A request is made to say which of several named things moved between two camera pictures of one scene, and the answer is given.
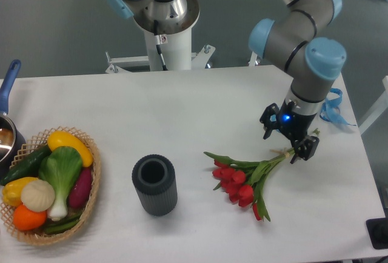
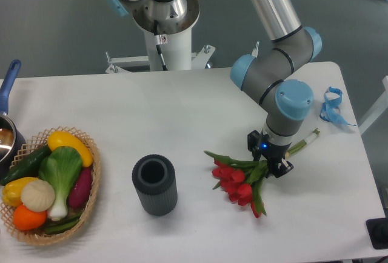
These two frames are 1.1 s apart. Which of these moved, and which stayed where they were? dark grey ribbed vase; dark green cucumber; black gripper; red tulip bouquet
Moved: black gripper
Stayed: red tulip bouquet; dark grey ribbed vase; dark green cucumber
